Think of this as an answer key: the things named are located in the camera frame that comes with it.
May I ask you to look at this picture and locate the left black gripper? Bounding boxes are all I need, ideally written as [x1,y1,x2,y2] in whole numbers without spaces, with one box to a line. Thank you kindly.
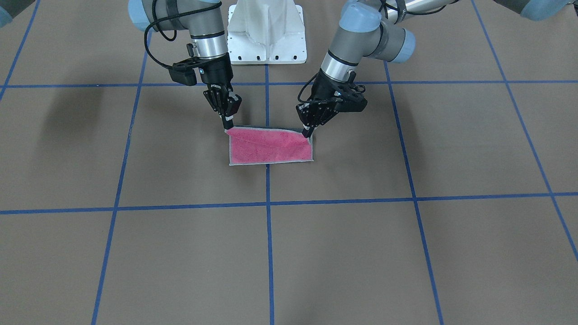
[296,69,353,139]

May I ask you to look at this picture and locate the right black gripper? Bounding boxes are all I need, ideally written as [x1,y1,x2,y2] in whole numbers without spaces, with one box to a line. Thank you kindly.
[199,55,242,132]

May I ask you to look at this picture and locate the pink and grey towel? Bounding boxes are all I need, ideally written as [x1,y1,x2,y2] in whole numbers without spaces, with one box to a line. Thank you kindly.
[225,126,314,165]

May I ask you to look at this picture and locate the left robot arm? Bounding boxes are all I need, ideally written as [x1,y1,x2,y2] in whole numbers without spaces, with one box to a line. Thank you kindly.
[296,0,456,139]

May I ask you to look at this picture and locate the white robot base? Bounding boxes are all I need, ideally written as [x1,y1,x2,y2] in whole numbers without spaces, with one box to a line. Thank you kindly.
[227,0,308,65]

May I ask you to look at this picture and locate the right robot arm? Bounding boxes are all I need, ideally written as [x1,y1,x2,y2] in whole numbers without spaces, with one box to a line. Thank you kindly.
[127,0,242,130]

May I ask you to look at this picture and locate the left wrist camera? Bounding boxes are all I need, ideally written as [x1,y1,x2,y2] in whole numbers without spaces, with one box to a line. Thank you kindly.
[334,97,368,113]

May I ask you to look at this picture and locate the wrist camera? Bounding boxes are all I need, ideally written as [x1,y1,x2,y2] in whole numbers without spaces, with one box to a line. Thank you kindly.
[169,58,197,86]
[334,97,368,113]

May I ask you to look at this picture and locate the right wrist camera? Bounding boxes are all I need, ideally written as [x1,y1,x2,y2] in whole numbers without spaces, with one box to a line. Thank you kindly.
[169,58,197,86]

